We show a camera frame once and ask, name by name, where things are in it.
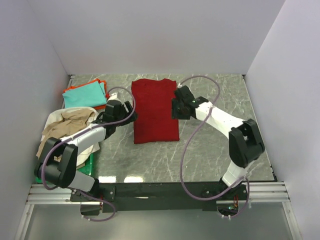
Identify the folded orange t shirt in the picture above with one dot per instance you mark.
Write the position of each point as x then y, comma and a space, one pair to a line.
75, 87

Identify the green plastic tray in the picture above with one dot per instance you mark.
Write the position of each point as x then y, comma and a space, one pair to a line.
85, 163

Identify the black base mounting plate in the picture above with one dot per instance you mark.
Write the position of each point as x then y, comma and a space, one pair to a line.
142, 196

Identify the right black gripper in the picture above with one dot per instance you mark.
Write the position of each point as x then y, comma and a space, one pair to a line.
175, 108

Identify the red t shirt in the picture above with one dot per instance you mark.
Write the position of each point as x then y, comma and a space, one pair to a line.
154, 109

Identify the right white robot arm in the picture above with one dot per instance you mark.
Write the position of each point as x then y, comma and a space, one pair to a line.
245, 141

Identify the beige t shirt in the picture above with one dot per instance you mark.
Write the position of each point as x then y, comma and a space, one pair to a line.
66, 122

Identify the folded teal t shirt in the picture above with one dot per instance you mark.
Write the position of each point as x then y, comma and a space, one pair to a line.
85, 96

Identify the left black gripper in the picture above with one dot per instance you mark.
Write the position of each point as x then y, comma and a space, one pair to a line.
127, 116

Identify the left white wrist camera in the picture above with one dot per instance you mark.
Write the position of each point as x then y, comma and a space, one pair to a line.
113, 96

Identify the aluminium rail frame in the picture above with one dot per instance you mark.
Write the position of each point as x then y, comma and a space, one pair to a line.
260, 192

